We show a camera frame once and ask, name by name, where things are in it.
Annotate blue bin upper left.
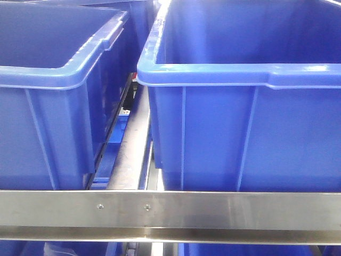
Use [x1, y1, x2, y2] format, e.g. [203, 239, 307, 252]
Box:
[77, 0, 160, 73]

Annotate left metal shelf rack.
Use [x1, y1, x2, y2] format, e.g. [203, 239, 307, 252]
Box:
[1, 87, 340, 255]

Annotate blue target bin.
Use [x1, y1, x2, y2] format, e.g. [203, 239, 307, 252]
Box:
[137, 1, 340, 192]

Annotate blue bin near left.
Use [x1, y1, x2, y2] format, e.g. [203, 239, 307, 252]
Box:
[1, 1, 129, 190]

